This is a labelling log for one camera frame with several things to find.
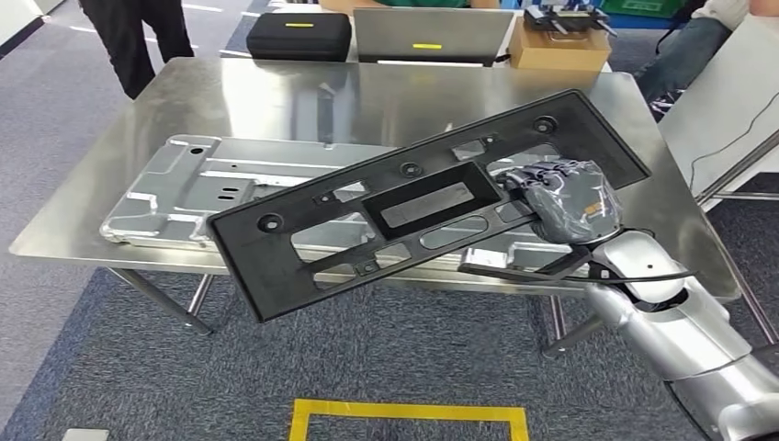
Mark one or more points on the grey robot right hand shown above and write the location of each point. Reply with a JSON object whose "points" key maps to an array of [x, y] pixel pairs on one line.
{"points": [[578, 204]]}

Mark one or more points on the black plastic panel part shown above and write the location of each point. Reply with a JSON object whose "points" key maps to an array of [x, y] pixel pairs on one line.
{"points": [[261, 274]]}

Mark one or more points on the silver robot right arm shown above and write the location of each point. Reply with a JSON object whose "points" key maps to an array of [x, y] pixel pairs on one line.
{"points": [[688, 341]]}

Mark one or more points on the cardboard box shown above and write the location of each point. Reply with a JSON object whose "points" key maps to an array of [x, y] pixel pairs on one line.
{"points": [[554, 55]]}

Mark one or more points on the white cabinet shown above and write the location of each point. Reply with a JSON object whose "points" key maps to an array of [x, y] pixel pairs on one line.
{"points": [[718, 91]]}

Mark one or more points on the person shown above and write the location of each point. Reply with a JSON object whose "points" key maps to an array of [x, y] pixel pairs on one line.
{"points": [[681, 55], [134, 42]]}

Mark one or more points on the black clamp tool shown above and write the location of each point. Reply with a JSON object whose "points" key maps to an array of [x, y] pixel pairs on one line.
{"points": [[566, 15]]}

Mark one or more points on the green plastic crate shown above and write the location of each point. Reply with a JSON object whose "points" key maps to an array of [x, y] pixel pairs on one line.
{"points": [[639, 6]]}

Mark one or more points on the black zip case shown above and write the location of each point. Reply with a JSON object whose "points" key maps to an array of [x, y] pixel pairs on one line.
{"points": [[298, 42]]}

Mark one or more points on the stamped sheet metal plate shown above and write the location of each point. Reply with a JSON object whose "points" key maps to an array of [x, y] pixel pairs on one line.
{"points": [[182, 201]]}

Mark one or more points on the metal floor outlet box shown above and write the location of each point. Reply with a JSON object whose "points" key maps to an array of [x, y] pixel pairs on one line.
{"points": [[85, 436]]}

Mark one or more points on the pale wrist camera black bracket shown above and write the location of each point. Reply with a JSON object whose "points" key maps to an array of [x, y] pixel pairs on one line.
{"points": [[484, 258]]}

